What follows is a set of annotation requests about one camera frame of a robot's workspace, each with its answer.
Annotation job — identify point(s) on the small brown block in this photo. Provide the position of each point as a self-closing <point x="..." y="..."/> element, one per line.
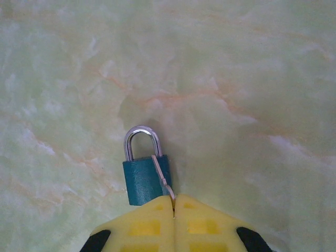
<point x="160" y="173"/>

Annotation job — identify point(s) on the teal padlock with silver shackle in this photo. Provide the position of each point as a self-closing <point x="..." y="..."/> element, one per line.
<point x="143" y="181"/>

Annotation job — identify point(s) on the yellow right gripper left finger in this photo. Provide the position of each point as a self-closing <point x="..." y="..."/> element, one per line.
<point x="141" y="228"/>

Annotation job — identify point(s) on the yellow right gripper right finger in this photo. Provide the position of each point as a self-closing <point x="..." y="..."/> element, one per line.
<point x="207" y="228"/>

